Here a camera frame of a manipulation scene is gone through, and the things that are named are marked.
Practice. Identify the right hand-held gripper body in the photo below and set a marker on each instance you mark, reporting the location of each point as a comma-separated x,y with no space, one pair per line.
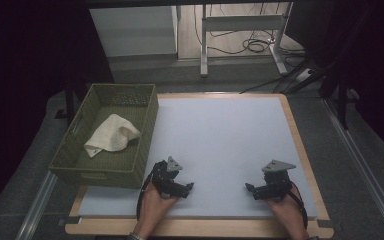
276,181

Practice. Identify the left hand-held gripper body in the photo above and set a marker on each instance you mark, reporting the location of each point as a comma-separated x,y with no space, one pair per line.
166,175

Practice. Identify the green woven basket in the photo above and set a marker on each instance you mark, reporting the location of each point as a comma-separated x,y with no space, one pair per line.
113,170

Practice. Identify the cream printed cloth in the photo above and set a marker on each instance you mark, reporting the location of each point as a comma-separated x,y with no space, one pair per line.
111,135

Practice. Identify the person's left hand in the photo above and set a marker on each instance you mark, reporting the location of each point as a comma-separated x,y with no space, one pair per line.
155,210

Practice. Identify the person's right hand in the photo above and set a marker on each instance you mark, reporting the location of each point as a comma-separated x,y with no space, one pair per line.
288,213

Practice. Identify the light grey foam mat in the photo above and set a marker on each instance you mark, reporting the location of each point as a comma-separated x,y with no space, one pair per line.
223,133

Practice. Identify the white power strip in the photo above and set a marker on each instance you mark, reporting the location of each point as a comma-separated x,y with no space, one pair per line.
304,75

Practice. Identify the black stand leg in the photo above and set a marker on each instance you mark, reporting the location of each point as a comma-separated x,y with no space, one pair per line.
69,103

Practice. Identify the white cabinet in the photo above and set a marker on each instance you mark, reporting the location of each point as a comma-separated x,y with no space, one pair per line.
133,31

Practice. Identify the metal floor rail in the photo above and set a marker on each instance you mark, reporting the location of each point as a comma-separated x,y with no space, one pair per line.
363,166
35,208

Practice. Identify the white desk frame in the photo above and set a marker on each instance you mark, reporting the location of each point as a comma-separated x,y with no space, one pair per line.
240,22

